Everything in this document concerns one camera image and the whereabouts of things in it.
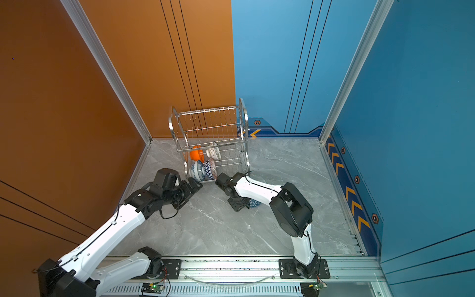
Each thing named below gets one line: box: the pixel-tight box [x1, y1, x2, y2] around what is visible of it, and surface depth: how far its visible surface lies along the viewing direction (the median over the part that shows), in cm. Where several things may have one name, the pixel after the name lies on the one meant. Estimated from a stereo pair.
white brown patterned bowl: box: [205, 146, 222, 160], surface depth 100 cm
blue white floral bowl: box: [188, 159, 206, 182], surface depth 91 cm
